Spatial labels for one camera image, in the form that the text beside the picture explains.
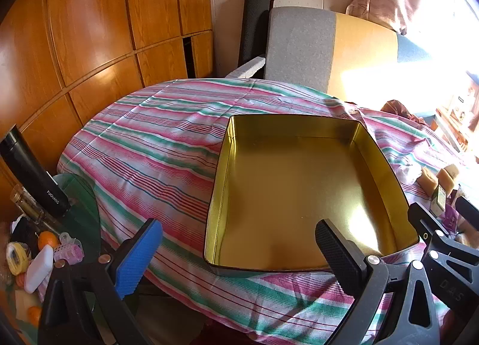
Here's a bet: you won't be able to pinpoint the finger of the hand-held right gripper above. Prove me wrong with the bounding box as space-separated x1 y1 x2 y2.
456 196 479 225
407 202 479 316

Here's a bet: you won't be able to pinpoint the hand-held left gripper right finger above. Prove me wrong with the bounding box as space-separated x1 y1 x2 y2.
315 219 440 345

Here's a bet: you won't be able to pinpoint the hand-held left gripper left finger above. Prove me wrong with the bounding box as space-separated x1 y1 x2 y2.
37 218 163 345

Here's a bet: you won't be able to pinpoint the yellow soap block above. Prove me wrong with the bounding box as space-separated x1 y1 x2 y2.
438 163 460 185
416 170 438 190

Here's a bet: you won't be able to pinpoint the gold metal tin box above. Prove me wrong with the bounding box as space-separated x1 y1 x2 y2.
203 114 420 278

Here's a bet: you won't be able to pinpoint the purple packet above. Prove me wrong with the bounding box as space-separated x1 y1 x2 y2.
442 206 459 233

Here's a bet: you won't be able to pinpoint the pink hair rollers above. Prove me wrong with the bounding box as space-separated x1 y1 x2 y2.
52 238 85 265

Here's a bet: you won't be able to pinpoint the wooden side table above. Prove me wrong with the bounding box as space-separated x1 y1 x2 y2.
430 106 479 159

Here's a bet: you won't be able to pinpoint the green glass table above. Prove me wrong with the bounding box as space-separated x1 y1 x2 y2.
48 173 101 267

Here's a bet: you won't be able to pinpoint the white plastic case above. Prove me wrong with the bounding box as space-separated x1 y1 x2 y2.
24 245 55 293

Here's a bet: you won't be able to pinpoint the pink green striped cloth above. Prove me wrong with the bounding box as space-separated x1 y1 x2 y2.
56 77 479 342

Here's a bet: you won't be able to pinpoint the brown crumpled cloth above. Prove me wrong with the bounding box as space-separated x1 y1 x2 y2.
382 100 427 123

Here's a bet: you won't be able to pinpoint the yellow tape roll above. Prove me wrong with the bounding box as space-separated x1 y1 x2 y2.
5 241 32 276

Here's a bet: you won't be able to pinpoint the glass perfume bottle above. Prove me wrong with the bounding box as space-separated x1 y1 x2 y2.
9 184 57 226

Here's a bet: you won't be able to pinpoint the black thermos bottle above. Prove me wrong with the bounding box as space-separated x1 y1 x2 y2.
0 124 70 218

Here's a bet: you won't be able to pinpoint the white foam piece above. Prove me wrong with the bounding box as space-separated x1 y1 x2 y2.
225 56 267 80

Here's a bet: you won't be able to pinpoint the grey yellow blue sofa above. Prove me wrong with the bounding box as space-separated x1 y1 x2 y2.
264 6 438 121

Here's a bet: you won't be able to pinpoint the wooden wardrobe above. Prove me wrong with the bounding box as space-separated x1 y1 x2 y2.
0 0 216 189

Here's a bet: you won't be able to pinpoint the black rolled mat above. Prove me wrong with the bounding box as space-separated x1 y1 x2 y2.
239 0 275 69

